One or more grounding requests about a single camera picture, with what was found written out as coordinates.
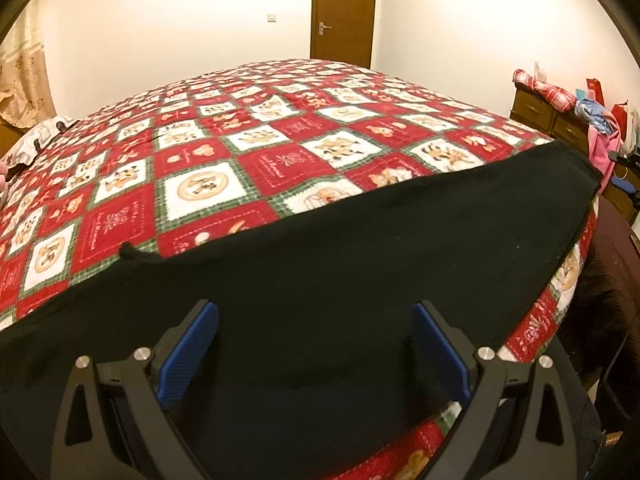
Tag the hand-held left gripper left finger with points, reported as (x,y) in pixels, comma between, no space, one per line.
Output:
(187,355)

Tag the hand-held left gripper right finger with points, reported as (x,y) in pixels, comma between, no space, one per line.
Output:
(440,355)

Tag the black pants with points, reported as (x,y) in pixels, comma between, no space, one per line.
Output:
(320,270)

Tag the pink and blue clothes pile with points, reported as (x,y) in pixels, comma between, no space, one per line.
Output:
(602,150)

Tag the red printed bedsheet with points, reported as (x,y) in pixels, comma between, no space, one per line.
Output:
(280,110)

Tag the patterned pillow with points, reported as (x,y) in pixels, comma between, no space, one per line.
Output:
(35,140)

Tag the brown wooden dresser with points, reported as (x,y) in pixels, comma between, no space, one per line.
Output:
(535,105)

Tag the red plaid cloth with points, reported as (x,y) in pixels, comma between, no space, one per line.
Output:
(555,95)

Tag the blue cloth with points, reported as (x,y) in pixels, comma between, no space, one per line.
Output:
(592,110)

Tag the red bag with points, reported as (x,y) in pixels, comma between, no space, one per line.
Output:
(622,117)

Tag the red box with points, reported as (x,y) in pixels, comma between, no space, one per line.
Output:
(594,90)

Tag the beige patterned curtain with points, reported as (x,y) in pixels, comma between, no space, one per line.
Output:
(22,80)

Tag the brown wooden door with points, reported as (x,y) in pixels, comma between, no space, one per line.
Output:
(345,5)

